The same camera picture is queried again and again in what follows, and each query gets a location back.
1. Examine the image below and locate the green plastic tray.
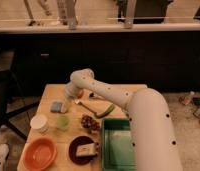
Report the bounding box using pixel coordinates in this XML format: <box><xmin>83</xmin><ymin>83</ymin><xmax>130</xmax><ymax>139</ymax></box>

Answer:
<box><xmin>101</xmin><ymin>118</ymin><xmax>136</xmax><ymax>171</ymax></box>

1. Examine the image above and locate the dark brown plate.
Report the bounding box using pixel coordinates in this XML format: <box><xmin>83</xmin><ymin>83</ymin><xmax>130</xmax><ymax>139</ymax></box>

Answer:
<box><xmin>68</xmin><ymin>136</ymin><xmax>99</xmax><ymax>165</ymax></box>

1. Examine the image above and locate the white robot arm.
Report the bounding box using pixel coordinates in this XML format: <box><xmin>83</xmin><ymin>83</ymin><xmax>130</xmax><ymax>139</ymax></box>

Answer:
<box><xmin>64</xmin><ymin>68</ymin><xmax>183</xmax><ymax>171</ymax></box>

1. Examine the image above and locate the metal spoon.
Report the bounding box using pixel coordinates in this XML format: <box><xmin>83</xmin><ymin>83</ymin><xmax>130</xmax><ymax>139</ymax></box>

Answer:
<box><xmin>74</xmin><ymin>99</ymin><xmax>97</xmax><ymax>114</ymax></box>

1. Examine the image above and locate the wooden table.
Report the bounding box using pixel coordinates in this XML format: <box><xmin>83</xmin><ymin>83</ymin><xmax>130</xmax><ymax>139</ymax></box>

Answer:
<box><xmin>16</xmin><ymin>83</ymin><xmax>149</xmax><ymax>171</ymax></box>

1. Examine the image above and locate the orange fruit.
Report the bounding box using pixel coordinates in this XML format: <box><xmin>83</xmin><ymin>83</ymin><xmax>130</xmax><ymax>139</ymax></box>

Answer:
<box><xmin>77</xmin><ymin>89</ymin><xmax>84</xmax><ymax>98</ymax></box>

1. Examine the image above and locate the grey block on plate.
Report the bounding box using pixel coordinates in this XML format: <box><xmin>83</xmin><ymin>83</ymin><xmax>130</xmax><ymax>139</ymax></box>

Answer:
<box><xmin>76</xmin><ymin>143</ymin><xmax>96</xmax><ymax>157</ymax></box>

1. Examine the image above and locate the bunch of dark grapes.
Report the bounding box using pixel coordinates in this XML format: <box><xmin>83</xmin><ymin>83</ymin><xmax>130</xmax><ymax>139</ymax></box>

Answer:
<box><xmin>81</xmin><ymin>115</ymin><xmax>100</xmax><ymax>131</ymax></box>

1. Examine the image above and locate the white cup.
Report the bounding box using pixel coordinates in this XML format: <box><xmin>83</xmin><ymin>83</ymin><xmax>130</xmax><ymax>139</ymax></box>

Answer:
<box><xmin>30</xmin><ymin>115</ymin><xmax>48</xmax><ymax>133</ymax></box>

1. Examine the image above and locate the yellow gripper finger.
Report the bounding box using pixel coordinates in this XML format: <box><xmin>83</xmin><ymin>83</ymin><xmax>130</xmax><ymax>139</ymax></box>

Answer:
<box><xmin>61</xmin><ymin>100</ymin><xmax>70</xmax><ymax>113</ymax></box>

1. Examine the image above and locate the green cup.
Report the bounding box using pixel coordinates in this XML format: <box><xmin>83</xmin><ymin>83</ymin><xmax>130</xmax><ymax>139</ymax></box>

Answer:
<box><xmin>56</xmin><ymin>116</ymin><xmax>69</xmax><ymax>131</ymax></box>

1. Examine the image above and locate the red bowl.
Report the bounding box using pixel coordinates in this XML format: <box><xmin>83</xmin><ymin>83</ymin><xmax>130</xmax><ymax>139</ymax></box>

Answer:
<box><xmin>23</xmin><ymin>138</ymin><xmax>57</xmax><ymax>171</ymax></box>

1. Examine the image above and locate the black-headed brush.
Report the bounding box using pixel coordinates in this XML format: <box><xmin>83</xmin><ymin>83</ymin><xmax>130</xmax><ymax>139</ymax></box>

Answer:
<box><xmin>89</xmin><ymin>92</ymin><xmax>105</xmax><ymax>100</ymax></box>

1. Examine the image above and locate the black chair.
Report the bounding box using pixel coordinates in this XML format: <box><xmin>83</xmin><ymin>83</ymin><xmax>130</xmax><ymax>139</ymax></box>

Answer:
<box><xmin>0</xmin><ymin>51</ymin><xmax>39</xmax><ymax>140</ymax></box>

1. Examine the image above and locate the blue sponge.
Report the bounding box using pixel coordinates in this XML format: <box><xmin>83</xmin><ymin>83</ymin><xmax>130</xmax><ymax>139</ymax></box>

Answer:
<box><xmin>50</xmin><ymin>102</ymin><xmax>63</xmax><ymax>113</ymax></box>

